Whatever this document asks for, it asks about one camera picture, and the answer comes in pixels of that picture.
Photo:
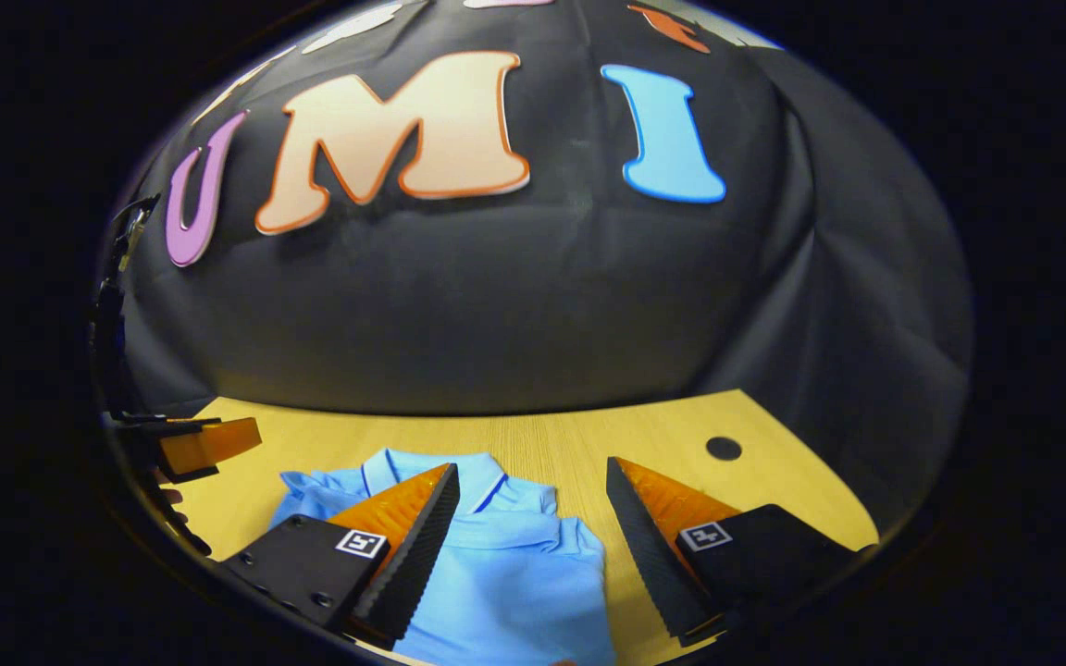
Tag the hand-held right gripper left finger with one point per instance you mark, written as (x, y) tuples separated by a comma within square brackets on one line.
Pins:
[(413, 564)]

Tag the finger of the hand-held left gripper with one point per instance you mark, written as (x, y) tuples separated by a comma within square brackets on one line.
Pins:
[(209, 446), (163, 424)]

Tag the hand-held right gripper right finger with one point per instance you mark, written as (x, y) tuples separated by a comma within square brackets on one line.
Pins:
[(649, 564)]

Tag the light blue T-shirt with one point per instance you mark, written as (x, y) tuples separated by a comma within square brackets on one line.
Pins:
[(514, 573)]

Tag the black tripod stand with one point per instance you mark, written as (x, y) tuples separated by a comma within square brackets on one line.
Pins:
[(130, 227)]

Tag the black backdrop cloth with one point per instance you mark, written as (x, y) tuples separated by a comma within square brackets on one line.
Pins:
[(542, 296)]

